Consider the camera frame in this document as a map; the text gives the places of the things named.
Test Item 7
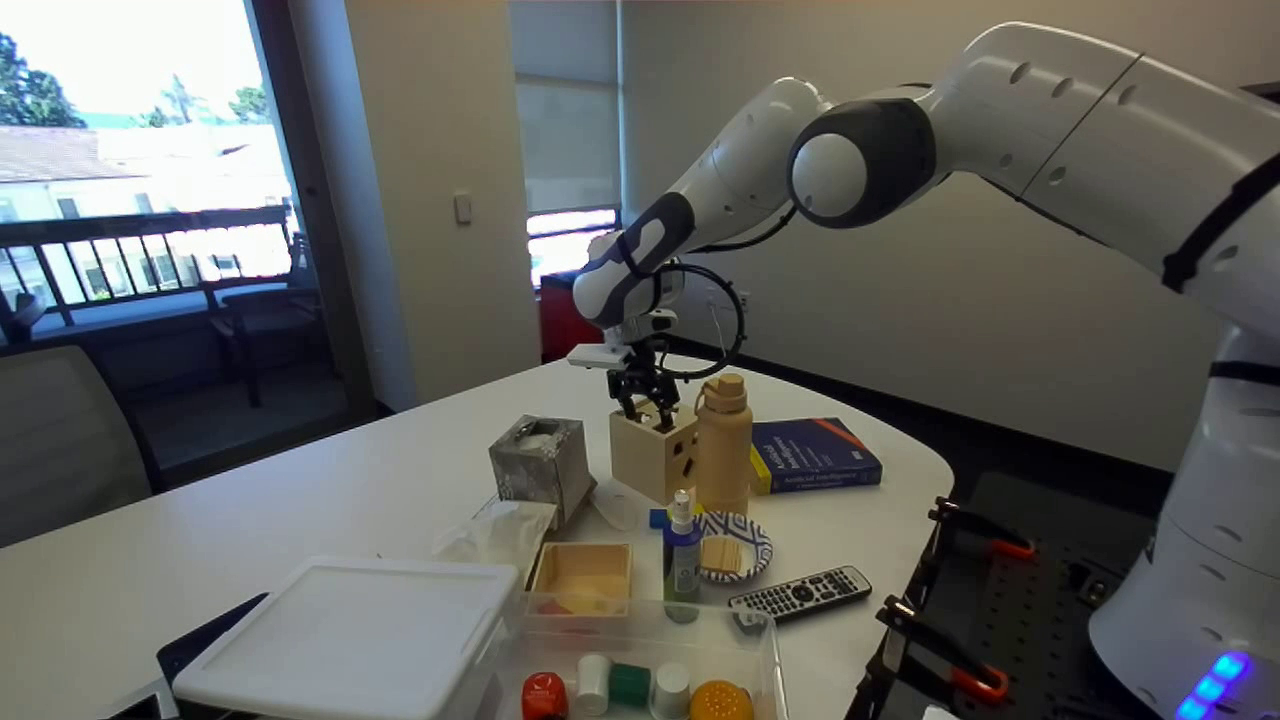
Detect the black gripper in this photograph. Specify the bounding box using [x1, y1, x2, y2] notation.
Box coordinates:
[605, 313, 687, 434]

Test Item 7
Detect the wooden shape sorter lid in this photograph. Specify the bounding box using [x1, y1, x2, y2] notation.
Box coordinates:
[605, 402, 703, 443]

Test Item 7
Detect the wooden shape sorter box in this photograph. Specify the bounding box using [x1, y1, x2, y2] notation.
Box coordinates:
[605, 402, 703, 506]

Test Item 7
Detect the white plastic bin lid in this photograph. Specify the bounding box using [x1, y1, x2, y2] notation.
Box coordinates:
[166, 557, 526, 720]

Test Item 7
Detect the yellow water bottle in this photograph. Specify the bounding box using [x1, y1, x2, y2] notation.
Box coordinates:
[692, 368, 761, 521]

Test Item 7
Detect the red cabinet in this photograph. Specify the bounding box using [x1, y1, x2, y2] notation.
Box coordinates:
[537, 268, 601, 365]

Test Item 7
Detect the small bottle with blue label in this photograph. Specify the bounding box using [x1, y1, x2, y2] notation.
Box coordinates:
[658, 483, 707, 607]

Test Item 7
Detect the blue white patterned plate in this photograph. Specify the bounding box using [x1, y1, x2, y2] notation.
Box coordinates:
[692, 506, 776, 592]

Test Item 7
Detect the blue hardcover book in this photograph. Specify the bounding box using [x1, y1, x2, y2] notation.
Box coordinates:
[748, 413, 886, 501]

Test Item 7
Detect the clear plastic bin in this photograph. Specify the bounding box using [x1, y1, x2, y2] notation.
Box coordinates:
[478, 596, 793, 720]

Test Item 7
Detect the gray remote control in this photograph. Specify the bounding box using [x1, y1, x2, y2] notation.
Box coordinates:
[725, 558, 878, 633]

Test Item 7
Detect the white toy cylinder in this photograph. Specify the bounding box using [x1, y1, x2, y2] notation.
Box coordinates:
[570, 648, 610, 708]

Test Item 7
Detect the green toy block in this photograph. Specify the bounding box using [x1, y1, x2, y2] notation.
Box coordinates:
[605, 658, 654, 708]

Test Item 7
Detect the orange round toy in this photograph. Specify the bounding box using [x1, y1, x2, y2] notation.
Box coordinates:
[684, 677, 761, 720]

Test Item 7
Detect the red toy piece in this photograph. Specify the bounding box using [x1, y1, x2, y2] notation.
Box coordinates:
[514, 666, 570, 720]

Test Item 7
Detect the window roller blind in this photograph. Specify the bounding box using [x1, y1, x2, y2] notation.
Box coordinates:
[509, 0, 622, 220]

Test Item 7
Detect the dark balcony chair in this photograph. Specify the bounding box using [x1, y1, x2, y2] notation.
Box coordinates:
[194, 227, 336, 413]

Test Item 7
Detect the black mounting plate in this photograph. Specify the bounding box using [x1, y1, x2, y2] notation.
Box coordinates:
[844, 461, 1182, 720]

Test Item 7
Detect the balcony railing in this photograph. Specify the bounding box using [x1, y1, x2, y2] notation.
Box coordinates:
[0, 198, 300, 328]

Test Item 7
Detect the gray office chair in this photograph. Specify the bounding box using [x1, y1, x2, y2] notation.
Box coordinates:
[0, 338, 159, 551]

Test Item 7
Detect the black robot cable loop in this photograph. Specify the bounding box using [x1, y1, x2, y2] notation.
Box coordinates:
[637, 261, 751, 382]

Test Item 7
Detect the black clamp with orange handles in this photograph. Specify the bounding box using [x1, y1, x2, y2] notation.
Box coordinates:
[870, 592, 1015, 708]
[922, 492, 1043, 568]

